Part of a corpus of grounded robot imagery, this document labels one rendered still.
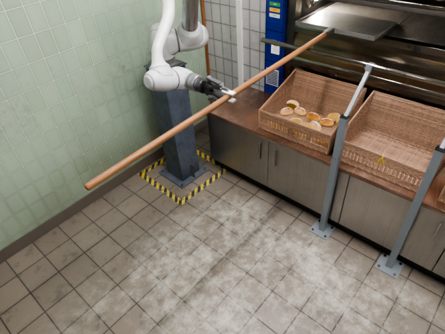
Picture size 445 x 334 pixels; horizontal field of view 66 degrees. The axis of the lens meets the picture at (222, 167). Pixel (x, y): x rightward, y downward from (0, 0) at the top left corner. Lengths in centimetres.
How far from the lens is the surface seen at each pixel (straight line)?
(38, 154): 263
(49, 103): 254
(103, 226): 281
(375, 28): 256
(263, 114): 243
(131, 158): 137
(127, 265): 252
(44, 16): 243
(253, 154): 262
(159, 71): 174
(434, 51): 236
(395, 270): 253
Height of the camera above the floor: 199
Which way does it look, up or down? 40 degrees down
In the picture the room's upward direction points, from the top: 4 degrees counter-clockwise
